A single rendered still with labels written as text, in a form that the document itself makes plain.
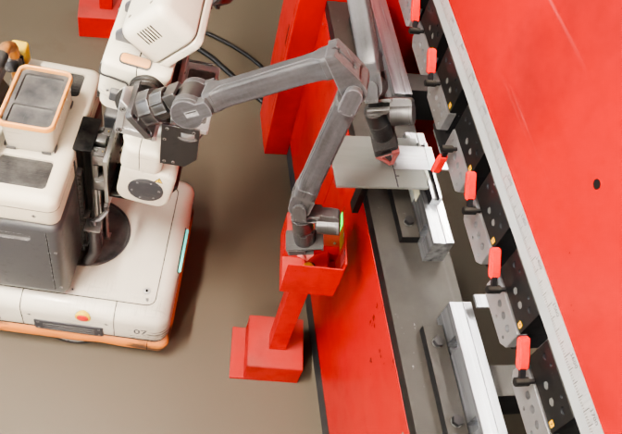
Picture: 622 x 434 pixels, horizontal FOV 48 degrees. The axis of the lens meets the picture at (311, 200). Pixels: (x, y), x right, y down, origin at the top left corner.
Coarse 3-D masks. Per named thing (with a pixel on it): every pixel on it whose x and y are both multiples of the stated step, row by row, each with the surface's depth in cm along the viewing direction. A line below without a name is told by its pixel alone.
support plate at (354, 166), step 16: (352, 144) 198; (368, 144) 199; (400, 144) 202; (416, 144) 203; (336, 160) 193; (352, 160) 194; (368, 160) 196; (336, 176) 190; (352, 176) 191; (368, 176) 192; (384, 176) 193; (400, 176) 194; (416, 176) 196
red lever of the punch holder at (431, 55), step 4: (432, 48) 180; (428, 52) 180; (432, 52) 180; (436, 52) 180; (428, 56) 180; (432, 56) 180; (436, 56) 180; (428, 60) 180; (432, 60) 180; (436, 60) 180; (428, 64) 180; (432, 64) 180; (428, 68) 180; (432, 68) 180; (428, 72) 181; (432, 72) 180; (432, 76) 180; (428, 80) 180; (432, 80) 180; (424, 84) 181; (428, 84) 180; (432, 84) 180; (436, 84) 180; (440, 84) 181
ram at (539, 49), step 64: (448, 0) 179; (512, 0) 147; (576, 0) 125; (512, 64) 147; (576, 64) 125; (512, 128) 146; (576, 128) 124; (576, 192) 124; (576, 256) 124; (576, 320) 123
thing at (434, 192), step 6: (420, 144) 203; (426, 144) 204; (432, 174) 198; (432, 180) 197; (432, 186) 196; (438, 186) 195; (426, 192) 196; (432, 192) 193; (438, 192) 194; (432, 198) 192; (438, 198) 193; (432, 204) 194; (438, 204) 195
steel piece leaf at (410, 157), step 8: (400, 152) 200; (408, 152) 200; (416, 152) 201; (424, 152) 201; (400, 160) 198; (408, 160) 198; (416, 160) 199; (424, 160) 200; (400, 168) 196; (408, 168) 196; (416, 168) 197; (424, 168) 198
